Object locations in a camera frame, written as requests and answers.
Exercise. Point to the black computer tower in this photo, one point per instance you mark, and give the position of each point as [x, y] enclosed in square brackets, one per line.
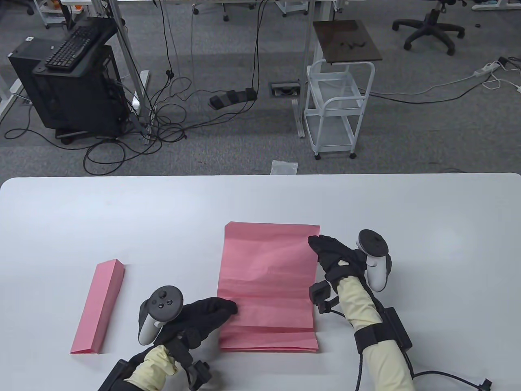
[73, 102]

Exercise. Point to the grey desk leg frame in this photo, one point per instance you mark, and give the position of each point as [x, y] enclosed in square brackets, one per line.
[126, 53]

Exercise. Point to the white trolley base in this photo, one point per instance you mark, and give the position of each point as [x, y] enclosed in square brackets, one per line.
[291, 6]

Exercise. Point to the white desk foot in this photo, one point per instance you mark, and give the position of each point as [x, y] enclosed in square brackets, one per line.
[496, 5]
[8, 102]

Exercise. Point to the white shelf cart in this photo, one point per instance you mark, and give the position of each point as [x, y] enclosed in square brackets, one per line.
[49, 16]

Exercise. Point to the white power strip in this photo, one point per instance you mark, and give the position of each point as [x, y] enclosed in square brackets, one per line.
[486, 69]

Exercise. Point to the black keyboard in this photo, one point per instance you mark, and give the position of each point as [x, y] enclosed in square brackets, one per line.
[69, 49]

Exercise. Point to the white utility trolley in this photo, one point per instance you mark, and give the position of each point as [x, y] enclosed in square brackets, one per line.
[329, 130]

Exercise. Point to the black office chair base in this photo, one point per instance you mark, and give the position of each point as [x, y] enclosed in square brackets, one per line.
[429, 26]

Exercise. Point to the clear plastic bag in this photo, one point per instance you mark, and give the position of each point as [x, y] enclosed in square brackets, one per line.
[285, 168]

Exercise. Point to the black chair caster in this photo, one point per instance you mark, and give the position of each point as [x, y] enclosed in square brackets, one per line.
[24, 6]

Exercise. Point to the metal floor socket box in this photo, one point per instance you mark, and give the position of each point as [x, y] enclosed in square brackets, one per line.
[285, 89]

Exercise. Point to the black foot pedal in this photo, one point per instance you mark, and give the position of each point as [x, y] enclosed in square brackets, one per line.
[232, 97]

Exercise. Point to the person's right hand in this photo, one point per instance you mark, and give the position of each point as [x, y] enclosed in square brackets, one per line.
[336, 256]

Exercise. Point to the person's right forearm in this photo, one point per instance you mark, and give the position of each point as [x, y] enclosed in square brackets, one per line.
[358, 301]

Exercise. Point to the person's left forearm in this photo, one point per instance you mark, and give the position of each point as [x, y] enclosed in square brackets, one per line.
[150, 370]

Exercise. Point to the brown wooden board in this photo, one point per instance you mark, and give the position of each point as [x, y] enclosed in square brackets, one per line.
[333, 53]

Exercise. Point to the person's left hand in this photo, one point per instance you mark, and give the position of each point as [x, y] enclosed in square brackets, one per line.
[199, 321]

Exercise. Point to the black and white controller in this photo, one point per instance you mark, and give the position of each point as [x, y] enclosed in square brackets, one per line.
[372, 242]
[165, 303]

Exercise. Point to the black power adapter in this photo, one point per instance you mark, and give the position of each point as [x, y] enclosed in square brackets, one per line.
[503, 61]

